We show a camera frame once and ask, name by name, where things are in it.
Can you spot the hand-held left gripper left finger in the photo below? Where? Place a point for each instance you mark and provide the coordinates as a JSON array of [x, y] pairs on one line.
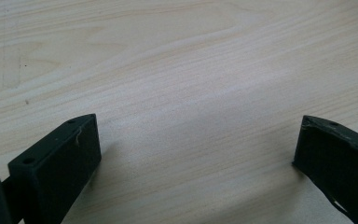
[[54, 168]]

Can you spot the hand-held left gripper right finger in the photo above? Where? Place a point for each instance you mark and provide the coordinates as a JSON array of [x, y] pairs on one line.
[[338, 161]]

